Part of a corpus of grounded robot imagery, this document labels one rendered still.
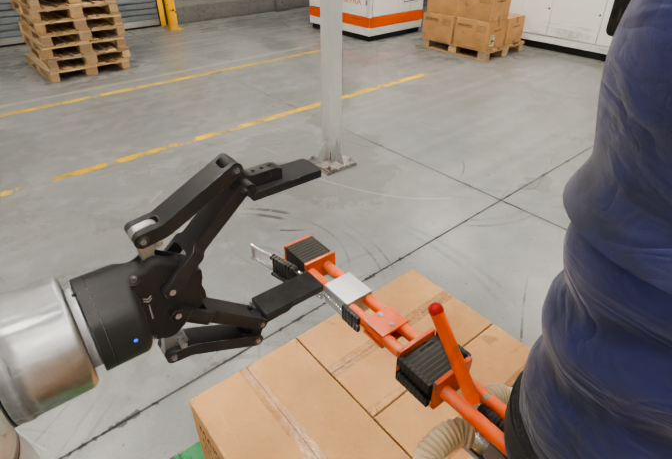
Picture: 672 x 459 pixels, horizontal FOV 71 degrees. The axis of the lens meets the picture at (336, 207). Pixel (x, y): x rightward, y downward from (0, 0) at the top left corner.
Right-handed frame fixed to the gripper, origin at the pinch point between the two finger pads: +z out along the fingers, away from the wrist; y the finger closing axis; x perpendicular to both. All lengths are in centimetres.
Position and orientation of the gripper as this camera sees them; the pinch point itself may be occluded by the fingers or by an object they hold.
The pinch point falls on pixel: (305, 232)
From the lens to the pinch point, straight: 46.3
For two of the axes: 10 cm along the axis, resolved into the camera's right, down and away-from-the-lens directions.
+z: 7.9, -3.3, 5.2
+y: 0.0, 8.5, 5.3
